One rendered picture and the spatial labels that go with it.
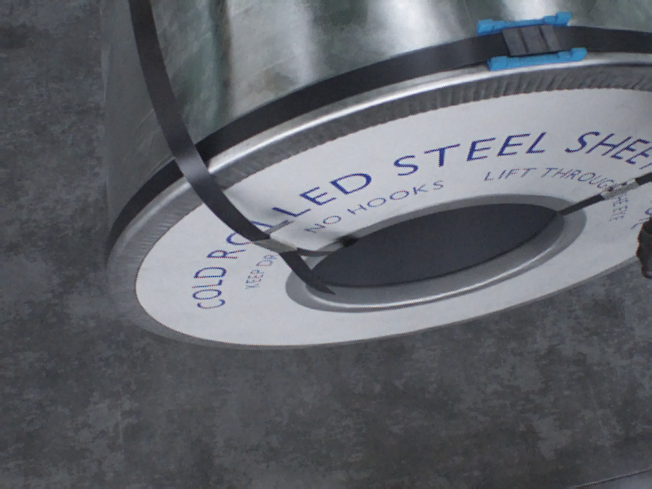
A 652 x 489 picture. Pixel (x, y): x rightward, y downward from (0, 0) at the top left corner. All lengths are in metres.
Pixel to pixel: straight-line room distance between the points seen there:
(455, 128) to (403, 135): 0.06
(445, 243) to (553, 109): 0.75
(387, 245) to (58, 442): 1.11
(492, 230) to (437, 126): 0.73
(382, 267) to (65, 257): 1.09
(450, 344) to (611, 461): 0.60
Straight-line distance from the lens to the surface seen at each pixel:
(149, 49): 0.80
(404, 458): 1.92
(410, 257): 1.49
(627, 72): 0.79
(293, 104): 0.71
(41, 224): 2.21
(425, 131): 0.76
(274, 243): 0.83
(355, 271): 1.43
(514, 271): 1.42
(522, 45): 0.72
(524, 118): 0.80
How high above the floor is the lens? 1.89
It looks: 68 degrees down
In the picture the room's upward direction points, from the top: 10 degrees clockwise
